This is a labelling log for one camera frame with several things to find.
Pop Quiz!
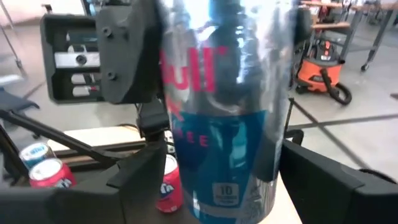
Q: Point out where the blue beverage can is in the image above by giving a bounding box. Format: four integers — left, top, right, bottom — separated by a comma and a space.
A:
18, 142, 57, 170

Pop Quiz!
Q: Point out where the grey metal stand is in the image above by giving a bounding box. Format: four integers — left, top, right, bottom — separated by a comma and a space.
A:
0, 0, 27, 77

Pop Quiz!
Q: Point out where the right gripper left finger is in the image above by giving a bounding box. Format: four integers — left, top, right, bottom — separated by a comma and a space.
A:
35, 141, 168, 224

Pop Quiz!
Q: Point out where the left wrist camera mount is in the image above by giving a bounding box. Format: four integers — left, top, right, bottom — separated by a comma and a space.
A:
39, 14, 105, 105

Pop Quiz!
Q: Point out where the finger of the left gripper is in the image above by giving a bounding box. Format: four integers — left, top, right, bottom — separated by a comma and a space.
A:
136, 98, 171, 141

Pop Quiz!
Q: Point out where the background work table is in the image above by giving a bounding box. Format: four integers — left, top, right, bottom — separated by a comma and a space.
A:
300, 0, 398, 73

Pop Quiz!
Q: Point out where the orange shop vacuum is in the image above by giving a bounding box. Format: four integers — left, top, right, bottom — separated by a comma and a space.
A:
294, 37, 354, 106

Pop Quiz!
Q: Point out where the blue silver Red Bull can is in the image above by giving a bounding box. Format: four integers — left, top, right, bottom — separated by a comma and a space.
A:
157, 0, 299, 224

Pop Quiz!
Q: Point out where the wooden shelf board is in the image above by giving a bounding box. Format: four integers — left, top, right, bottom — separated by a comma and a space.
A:
272, 175, 304, 224
46, 126, 147, 152

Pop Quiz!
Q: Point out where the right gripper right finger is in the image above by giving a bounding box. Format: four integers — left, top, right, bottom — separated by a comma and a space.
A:
279, 139, 398, 224

